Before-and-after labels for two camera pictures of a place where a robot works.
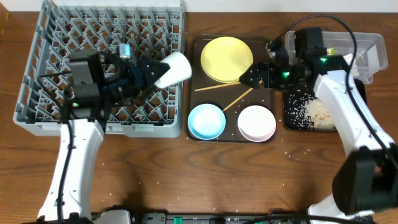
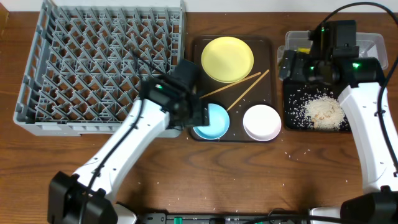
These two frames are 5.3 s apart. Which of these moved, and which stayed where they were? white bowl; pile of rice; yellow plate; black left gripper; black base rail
Moved: black left gripper; white bowl
Stayed: pile of rice; yellow plate; black base rail
